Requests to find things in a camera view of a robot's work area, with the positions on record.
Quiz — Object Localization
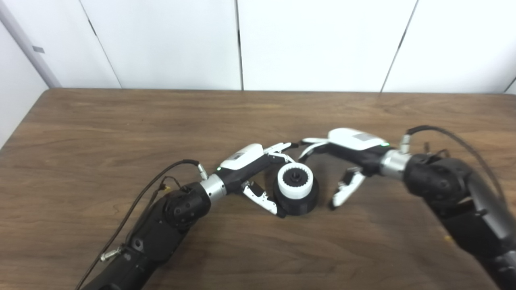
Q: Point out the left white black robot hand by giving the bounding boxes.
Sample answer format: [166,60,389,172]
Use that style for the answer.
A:
[200,142,298,218]

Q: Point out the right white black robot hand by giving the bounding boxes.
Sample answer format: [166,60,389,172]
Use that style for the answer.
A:
[299,128,412,210]

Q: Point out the white toothed ring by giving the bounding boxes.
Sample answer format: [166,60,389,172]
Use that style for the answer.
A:
[277,162,314,199]

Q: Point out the round black stepped part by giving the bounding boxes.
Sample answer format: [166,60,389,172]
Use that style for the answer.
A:
[273,170,320,216]

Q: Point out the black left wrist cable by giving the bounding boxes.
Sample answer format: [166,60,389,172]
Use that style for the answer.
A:
[75,159,208,290]

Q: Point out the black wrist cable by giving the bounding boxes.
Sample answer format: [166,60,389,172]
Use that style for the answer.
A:
[75,159,208,290]
[399,125,506,200]

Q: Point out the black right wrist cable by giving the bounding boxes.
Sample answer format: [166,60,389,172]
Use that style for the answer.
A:
[399,125,506,200]

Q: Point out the thin left arm wires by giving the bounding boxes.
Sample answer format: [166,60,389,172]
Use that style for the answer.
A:
[150,176,190,210]

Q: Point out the thin arm wires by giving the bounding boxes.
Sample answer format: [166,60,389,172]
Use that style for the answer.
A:
[150,176,190,210]
[421,142,451,160]

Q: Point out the thin right arm wires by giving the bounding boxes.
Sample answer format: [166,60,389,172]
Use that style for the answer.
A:
[421,142,451,160]

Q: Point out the grey wall corner post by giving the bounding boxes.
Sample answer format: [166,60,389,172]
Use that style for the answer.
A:
[0,0,62,89]

